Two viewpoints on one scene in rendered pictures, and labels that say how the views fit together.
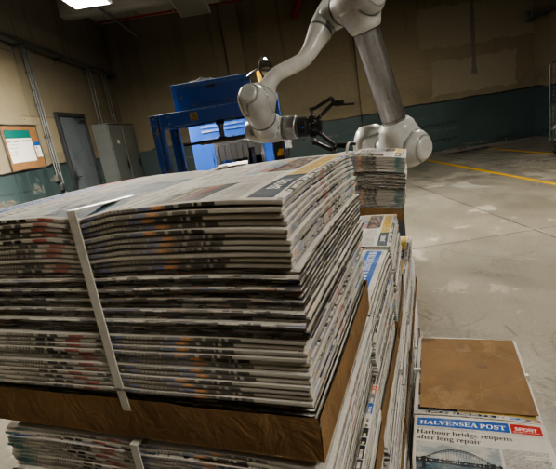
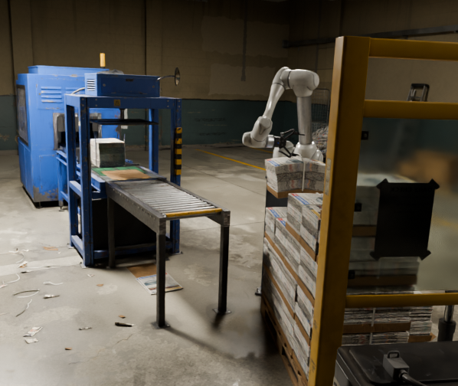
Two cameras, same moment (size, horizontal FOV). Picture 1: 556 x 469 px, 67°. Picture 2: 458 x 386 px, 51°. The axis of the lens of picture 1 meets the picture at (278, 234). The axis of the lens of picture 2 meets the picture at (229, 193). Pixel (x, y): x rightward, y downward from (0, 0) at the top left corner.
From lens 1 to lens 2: 2.07 m
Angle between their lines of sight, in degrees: 29
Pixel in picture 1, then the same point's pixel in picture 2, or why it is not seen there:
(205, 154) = (43, 122)
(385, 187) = (320, 180)
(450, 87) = (224, 89)
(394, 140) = (307, 153)
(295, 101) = not seen: hidden behind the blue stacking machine
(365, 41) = (304, 101)
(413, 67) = (195, 64)
